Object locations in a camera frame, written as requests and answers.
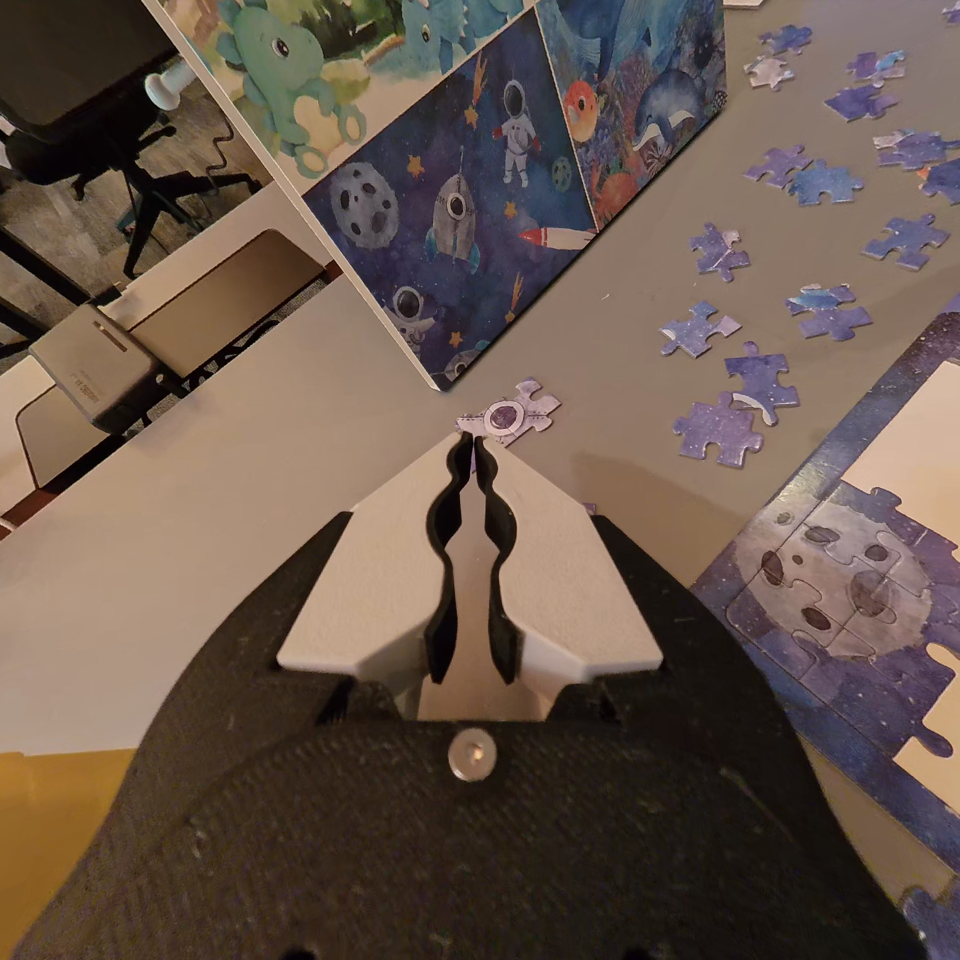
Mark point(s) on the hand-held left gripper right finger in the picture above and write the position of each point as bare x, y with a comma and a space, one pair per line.
570, 600

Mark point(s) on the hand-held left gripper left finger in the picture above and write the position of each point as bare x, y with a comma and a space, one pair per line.
352, 600

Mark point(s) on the rocket window jigsaw piece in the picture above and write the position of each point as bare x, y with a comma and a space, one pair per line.
517, 414

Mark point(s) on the joined jigsaw puzzle pieces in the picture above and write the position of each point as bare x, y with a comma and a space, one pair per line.
840, 585

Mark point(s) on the heap of loose puzzle pieces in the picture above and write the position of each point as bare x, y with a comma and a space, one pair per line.
825, 315

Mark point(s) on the printed jigsaw puzzle box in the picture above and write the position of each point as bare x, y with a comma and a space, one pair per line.
442, 202

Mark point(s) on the grey power adapter box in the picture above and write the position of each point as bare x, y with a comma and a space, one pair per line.
90, 360

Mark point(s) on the white knob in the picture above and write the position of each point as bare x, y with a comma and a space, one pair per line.
162, 88

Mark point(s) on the black office chair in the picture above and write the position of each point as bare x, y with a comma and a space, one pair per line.
67, 97

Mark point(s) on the dark blue puzzle frame board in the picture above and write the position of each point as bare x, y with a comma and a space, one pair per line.
757, 660

